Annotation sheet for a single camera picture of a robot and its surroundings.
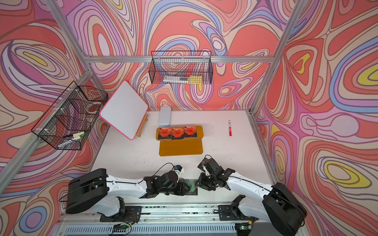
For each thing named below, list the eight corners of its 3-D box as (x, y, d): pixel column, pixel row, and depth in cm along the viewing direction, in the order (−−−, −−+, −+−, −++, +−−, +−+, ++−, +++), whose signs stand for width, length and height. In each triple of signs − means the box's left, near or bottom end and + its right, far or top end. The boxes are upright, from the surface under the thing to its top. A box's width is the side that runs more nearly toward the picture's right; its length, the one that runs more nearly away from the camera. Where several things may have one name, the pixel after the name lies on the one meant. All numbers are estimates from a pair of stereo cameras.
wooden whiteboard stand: (138, 136, 105) (136, 133, 102) (147, 117, 118) (146, 113, 114) (140, 137, 105) (138, 133, 102) (149, 117, 117) (148, 114, 114)
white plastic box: (157, 126, 112) (157, 124, 110) (161, 108, 125) (160, 106, 123) (170, 126, 112) (169, 124, 110) (172, 108, 125) (171, 106, 123)
